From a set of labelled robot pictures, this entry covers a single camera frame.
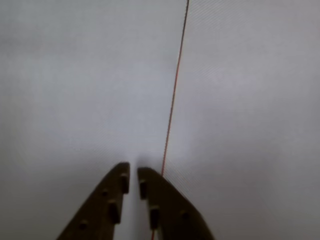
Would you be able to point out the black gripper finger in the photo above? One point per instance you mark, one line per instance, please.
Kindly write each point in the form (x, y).
(172, 215)
(100, 212)

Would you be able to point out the gray rubber mat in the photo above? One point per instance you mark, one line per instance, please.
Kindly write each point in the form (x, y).
(75, 87)
(250, 100)

